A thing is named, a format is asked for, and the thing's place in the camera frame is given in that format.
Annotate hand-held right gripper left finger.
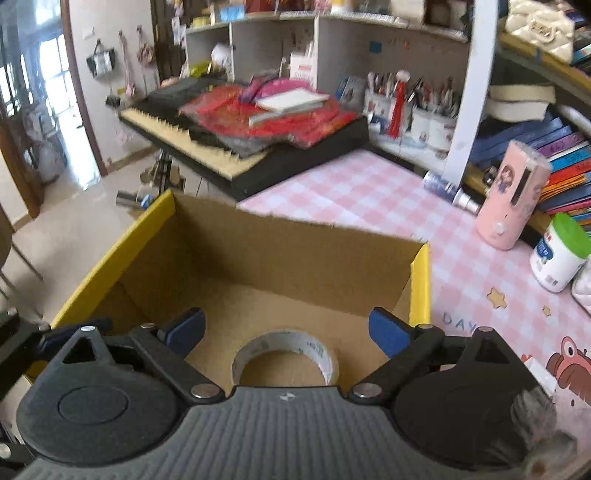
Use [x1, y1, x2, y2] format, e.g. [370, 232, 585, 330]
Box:
[60, 308, 227, 407]

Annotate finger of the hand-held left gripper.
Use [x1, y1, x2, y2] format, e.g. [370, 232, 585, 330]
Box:
[36, 318, 114, 361]

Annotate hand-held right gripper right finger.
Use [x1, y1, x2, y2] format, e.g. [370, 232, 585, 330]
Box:
[346, 307, 527, 407]

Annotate white adhesive tape roll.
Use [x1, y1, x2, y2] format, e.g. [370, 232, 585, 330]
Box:
[231, 330, 340, 387]

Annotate yellow cardboard box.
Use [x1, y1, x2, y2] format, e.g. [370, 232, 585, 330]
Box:
[25, 188, 432, 398]

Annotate pink printed table mat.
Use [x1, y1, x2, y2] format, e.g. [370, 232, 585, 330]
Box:
[238, 148, 591, 480]

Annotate silver item on floor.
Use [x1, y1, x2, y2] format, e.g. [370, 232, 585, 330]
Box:
[115, 189, 155, 208]

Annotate silver blue marker tube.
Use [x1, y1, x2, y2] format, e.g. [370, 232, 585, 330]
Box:
[422, 171, 483, 215]

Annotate keyboard stand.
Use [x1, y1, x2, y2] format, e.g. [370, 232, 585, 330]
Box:
[139, 148, 185, 195]

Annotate pink cartoon tumbler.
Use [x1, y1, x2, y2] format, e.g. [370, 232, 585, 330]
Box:
[475, 141, 552, 251]

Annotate white jar green lid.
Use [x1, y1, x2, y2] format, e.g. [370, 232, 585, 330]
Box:
[530, 213, 591, 294]

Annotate wooden door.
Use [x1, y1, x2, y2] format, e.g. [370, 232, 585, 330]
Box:
[0, 0, 47, 220]

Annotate black electric keyboard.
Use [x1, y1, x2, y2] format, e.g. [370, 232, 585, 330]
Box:
[119, 76, 370, 201]

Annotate white quilted case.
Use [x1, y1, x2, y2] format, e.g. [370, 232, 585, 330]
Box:
[571, 272, 591, 317]

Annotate red patterned cloth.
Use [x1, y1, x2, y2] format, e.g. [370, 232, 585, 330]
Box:
[178, 78, 358, 151]

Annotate red tassel ornament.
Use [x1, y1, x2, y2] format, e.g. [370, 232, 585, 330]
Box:
[390, 69, 411, 139]

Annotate row of colourful books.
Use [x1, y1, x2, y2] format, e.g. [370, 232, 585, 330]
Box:
[471, 115, 591, 232]

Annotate white flat book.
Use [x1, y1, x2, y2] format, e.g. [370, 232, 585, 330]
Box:
[255, 89, 331, 114]

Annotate white corner shelf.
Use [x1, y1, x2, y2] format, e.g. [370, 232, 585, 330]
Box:
[185, 0, 499, 185]

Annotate pink pouch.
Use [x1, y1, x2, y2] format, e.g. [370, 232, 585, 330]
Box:
[238, 76, 310, 104]

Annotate thick lying books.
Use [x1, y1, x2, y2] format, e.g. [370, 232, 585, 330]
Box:
[485, 85, 557, 123]

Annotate white plastic bag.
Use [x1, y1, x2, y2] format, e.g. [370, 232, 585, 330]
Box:
[211, 43, 234, 70]

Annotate white box red print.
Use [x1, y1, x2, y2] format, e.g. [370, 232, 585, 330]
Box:
[289, 51, 317, 90]

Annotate silver hanging handbag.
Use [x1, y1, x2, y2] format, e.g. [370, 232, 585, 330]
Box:
[87, 39, 115, 78]

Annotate wooden bookshelf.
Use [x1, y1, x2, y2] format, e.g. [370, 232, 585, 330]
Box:
[464, 28, 591, 247]

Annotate cream quilted handbag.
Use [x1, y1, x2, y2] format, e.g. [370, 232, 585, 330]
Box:
[504, 0, 575, 63]

